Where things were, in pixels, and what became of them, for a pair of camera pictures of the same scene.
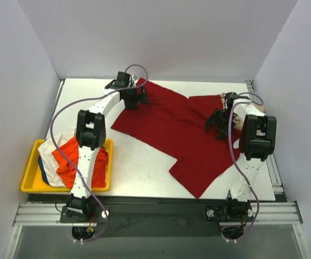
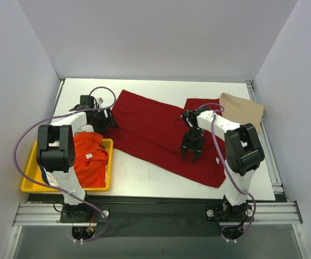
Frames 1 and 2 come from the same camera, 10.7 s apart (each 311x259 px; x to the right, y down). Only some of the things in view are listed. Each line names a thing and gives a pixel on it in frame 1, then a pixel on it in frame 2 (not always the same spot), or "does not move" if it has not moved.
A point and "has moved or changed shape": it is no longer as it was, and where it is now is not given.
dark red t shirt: [174, 125] has moved or changed shape
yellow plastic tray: [33, 181] does not move
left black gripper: [138, 96] -> [105, 120]
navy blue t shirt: [44, 176] does not move
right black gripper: [220, 122] -> [192, 143]
